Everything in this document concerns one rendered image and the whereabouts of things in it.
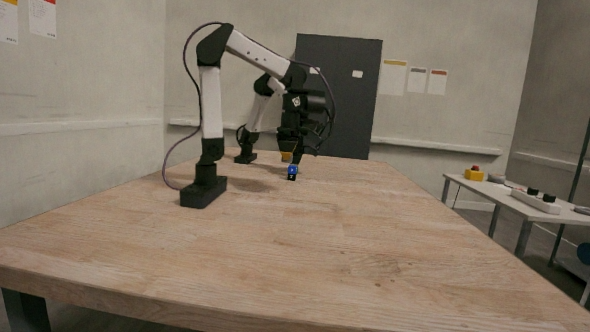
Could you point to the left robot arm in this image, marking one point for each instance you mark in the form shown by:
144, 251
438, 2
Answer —
250, 132

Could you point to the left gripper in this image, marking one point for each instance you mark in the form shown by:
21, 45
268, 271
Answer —
298, 151

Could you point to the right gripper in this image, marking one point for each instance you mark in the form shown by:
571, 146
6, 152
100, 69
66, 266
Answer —
288, 135

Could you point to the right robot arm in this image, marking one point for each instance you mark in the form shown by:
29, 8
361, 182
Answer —
208, 51

